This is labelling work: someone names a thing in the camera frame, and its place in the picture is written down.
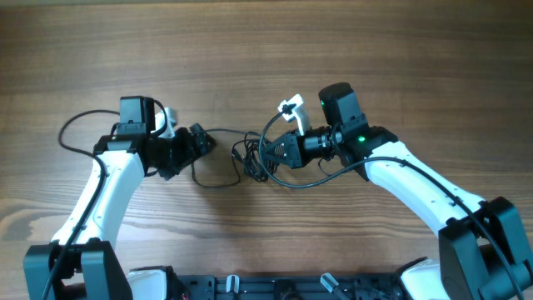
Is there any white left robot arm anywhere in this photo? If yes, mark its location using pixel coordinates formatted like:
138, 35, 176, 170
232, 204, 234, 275
23, 96, 216, 299

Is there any thin black USB cable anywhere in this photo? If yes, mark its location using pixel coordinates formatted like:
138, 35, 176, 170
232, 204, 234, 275
191, 127, 262, 188

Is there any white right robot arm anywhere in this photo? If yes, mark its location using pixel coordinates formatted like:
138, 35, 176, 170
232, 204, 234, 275
258, 82, 532, 299

